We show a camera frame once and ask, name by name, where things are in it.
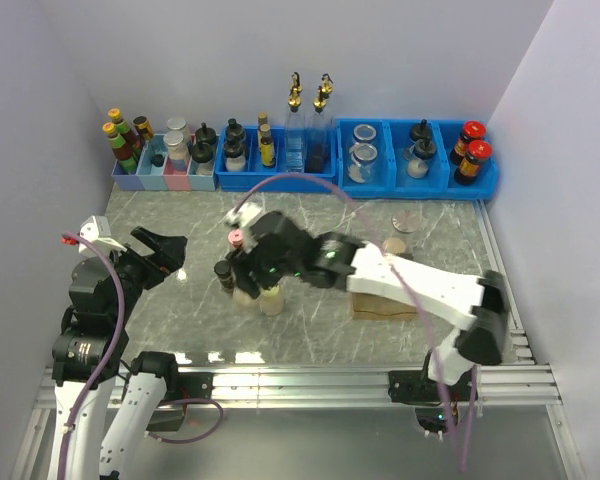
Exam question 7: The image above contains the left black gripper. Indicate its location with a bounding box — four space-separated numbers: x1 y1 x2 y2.
105 224 186 323

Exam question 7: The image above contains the silver lid spice jar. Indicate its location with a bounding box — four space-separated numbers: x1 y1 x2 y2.
383 210 420 260

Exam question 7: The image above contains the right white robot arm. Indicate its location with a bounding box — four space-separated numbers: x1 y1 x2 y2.
224 204 510 400

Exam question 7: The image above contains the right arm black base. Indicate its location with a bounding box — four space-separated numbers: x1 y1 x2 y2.
388 370 478 438

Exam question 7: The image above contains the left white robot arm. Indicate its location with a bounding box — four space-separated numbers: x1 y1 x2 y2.
47 216 187 479

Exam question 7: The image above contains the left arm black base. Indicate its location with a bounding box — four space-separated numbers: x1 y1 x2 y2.
147 372 213 432

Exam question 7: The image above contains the yellow lid spice jar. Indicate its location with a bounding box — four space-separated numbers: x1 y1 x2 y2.
259 286 284 316

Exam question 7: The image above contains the small black cap bottle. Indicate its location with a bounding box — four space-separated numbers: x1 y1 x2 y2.
213 260 234 292

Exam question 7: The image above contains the pink lid spice jar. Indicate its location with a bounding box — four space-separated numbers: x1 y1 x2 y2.
228 228 245 250

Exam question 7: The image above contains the light blue storage bin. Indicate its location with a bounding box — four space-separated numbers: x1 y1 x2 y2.
136 134 167 191

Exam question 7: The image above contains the pink storage bin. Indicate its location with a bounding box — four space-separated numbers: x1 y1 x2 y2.
163 157 191 191

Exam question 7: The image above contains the purple storage bin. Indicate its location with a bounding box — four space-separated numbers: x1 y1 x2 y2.
111 162 144 191

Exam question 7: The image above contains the pale blue storage bin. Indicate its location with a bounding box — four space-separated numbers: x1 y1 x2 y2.
188 152 218 191

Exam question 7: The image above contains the blue divided crate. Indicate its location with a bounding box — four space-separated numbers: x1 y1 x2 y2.
213 124 338 194

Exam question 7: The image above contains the small black cap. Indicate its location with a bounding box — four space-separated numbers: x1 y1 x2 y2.
151 154 164 167

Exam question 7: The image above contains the front black pourer jar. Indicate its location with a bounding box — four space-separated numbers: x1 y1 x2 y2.
191 142 215 176

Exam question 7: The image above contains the black pourer jar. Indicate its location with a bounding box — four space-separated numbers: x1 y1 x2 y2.
191 142 215 176
195 122 217 146

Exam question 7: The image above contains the front silver lid jar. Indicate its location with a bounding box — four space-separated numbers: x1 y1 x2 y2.
163 131 191 172

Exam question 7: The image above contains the front red sauce bottle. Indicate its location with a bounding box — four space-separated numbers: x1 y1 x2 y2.
102 122 137 174

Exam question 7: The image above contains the red sauce bottle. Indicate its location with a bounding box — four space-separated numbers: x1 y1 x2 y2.
108 108 142 157
102 122 137 174

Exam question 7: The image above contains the front cork yellow bottle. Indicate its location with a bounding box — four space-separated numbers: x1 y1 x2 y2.
259 124 276 168

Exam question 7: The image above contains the front black top shaker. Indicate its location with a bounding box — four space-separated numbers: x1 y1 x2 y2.
223 137 246 172

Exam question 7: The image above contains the black shaker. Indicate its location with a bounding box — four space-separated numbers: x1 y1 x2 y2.
223 137 246 172
225 118 246 143

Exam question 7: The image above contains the rear black pourer jar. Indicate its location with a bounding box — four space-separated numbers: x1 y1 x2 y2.
195 122 217 146

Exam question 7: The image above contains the dark yellow label bottle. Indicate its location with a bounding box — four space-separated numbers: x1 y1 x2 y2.
133 116 154 143

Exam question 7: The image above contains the rear silver lid jar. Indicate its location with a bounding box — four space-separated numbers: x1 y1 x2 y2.
167 117 191 141

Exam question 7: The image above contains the rear red sauce bottle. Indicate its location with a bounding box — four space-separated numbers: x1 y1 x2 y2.
108 108 142 157

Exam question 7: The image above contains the rear black top shaker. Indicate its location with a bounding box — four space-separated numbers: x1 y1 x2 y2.
225 118 246 143

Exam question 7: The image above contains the left glass oil bottle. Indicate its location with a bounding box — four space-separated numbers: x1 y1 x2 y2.
284 72 305 172

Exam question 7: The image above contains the right dark oil bottle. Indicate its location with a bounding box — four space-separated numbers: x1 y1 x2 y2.
305 73 333 174

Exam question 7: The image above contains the rear cork bottle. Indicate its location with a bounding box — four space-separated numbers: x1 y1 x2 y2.
257 111 269 132

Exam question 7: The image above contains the front clear glass jar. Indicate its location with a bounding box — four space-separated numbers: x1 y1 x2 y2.
347 143 378 184

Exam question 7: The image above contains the clear glass jar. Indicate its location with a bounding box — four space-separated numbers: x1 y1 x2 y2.
353 123 377 145
347 143 378 184

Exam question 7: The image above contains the large blue triple bin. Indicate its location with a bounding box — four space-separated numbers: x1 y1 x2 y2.
336 118 500 201

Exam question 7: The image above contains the rear clear glass jar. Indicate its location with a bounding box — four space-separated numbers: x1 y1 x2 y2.
353 123 377 145

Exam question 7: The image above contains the front black lid sugar jar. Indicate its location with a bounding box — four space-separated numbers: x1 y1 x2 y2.
403 138 437 179

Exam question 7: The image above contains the rear black lid jar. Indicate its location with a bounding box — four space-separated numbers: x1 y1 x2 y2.
409 119 433 143

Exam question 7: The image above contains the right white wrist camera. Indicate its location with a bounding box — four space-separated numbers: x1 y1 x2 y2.
223 202 262 229

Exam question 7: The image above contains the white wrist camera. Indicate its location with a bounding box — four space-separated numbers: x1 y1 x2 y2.
62 215 127 257
223 202 262 229

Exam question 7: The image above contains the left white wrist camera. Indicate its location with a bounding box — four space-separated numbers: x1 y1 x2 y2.
62 215 127 257

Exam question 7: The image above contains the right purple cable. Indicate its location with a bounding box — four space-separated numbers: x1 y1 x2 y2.
232 172 479 473

